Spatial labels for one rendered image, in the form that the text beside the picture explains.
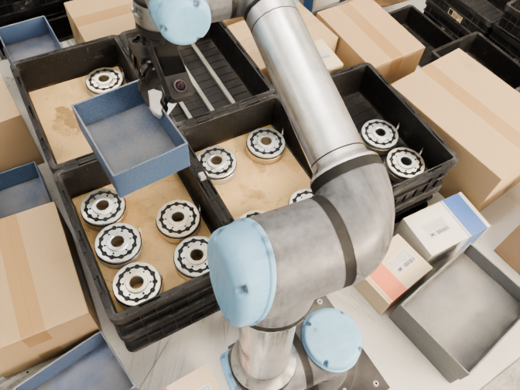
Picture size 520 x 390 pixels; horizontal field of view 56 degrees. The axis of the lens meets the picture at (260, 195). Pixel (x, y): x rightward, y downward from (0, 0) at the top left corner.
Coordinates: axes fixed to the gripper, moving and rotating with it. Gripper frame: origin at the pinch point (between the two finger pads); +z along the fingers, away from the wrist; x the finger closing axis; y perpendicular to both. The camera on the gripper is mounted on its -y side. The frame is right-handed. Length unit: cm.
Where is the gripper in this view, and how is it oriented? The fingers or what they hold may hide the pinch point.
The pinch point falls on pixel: (163, 114)
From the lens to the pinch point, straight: 99.2
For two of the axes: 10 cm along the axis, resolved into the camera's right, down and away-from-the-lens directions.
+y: -5.1, -7.3, 4.5
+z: -1.4, 5.9, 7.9
